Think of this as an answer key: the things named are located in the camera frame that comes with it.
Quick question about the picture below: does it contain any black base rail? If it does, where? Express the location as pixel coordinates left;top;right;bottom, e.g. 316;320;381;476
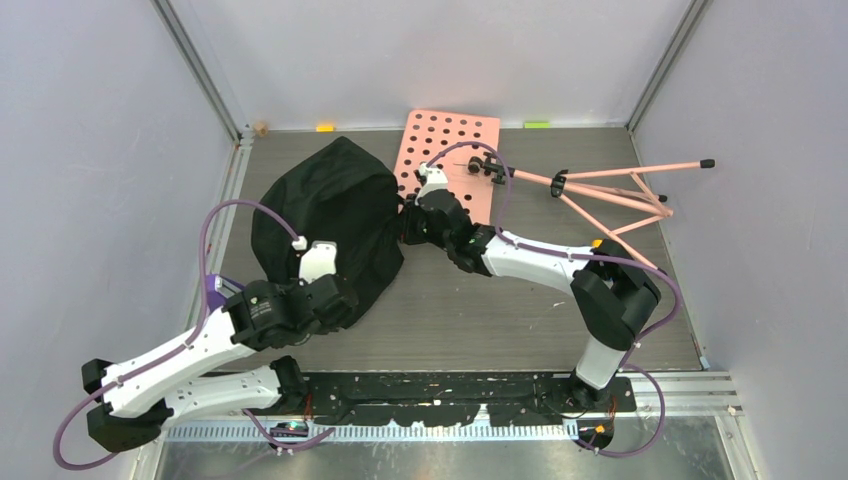
296;372;637;427

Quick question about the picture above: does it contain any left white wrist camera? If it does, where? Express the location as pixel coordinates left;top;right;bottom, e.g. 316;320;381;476
291;236;338;283

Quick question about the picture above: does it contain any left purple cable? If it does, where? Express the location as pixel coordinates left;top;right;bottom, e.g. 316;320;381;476
52;199;306;472

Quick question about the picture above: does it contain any black student backpack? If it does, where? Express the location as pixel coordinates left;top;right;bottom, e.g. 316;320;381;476
260;137;404;328

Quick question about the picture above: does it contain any purple ball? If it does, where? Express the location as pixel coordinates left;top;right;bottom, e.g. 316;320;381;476
205;274;244;312

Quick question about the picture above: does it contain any pink perforated music stand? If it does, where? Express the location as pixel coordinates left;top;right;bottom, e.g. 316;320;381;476
394;109;715;242

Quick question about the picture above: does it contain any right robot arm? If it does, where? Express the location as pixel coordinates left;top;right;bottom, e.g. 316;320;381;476
401;190;661;411

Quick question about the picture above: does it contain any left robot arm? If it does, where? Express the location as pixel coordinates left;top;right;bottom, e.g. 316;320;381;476
81;274;358;453

